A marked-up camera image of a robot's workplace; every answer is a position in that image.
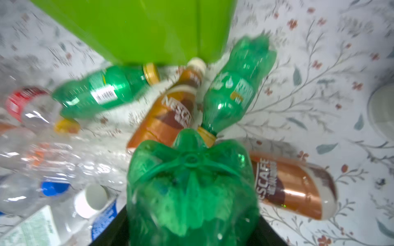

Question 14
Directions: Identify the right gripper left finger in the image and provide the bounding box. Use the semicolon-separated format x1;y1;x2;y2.
89;206;129;246

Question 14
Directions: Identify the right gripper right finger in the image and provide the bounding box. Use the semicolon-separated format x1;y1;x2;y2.
252;216;287;246

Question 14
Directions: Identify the clear bottle blue label front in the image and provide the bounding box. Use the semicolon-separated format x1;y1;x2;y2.
1;173;70;215

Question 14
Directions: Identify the green plastic waste bin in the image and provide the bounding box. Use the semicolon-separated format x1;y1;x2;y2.
34;0;237;65

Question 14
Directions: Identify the clear bottle white green label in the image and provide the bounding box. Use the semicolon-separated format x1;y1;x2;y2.
1;184;126;246

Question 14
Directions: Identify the brown Nescafe bottle lying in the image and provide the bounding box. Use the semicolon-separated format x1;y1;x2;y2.
249;151;338;220

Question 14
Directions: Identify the clear crumpled bottle centre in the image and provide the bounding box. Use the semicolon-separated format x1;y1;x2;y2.
1;123;131;186

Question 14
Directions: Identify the brown Nescafe bottle upright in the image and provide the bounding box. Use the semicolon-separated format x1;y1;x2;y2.
126;57;206;153

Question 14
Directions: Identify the green bottle yellow cap left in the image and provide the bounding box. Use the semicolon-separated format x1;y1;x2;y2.
52;63;161;119

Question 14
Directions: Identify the clear bottle red label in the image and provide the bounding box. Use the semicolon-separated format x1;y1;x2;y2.
5;86;62;132

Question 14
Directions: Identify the white cup pencil holder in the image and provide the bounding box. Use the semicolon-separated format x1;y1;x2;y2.
367;83;394;141

